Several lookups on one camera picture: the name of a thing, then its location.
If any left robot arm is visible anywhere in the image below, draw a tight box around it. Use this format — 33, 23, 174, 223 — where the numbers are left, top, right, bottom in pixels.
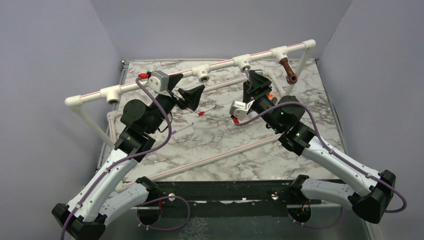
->
52, 85, 205, 240

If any black orange faucet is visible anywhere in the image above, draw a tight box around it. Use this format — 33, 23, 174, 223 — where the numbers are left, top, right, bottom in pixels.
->
268, 93, 278, 105

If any chrome metal faucet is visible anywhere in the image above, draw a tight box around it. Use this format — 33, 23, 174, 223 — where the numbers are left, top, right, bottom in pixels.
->
244, 69, 264, 81

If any white red marker pen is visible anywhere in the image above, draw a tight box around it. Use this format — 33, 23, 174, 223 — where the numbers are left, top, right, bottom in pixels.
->
197, 105, 216, 117

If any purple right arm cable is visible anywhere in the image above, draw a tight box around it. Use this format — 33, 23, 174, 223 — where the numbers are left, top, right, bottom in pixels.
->
233, 101, 408, 214

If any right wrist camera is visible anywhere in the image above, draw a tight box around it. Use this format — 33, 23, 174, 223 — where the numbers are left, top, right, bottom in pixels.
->
229, 100, 255, 124

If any brown plastic faucet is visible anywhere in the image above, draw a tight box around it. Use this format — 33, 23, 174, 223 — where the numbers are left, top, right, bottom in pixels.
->
279, 57, 298, 85

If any white PVC pipe frame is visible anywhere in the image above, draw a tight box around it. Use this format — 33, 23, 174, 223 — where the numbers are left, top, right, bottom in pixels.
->
64, 39, 317, 195

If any white purple marker pen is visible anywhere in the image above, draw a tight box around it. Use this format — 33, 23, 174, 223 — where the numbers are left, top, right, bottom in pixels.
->
171, 122, 194, 135

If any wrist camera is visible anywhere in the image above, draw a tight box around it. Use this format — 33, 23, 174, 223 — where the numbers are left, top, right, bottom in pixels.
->
138, 70, 170, 93
229, 100, 255, 124

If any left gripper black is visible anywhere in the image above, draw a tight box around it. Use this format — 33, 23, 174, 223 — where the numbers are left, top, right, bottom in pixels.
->
146, 73, 205, 134

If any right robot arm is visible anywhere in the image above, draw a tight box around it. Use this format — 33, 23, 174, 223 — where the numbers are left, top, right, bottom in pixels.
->
229, 70, 396, 224

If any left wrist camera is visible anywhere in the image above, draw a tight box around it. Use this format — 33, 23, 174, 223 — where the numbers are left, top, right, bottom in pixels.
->
138, 70, 170, 93

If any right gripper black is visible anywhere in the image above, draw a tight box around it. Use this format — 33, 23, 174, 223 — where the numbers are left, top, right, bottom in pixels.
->
242, 69, 283, 133

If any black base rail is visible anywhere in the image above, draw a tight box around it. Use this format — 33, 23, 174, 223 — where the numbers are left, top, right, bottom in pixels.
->
136, 180, 321, 222

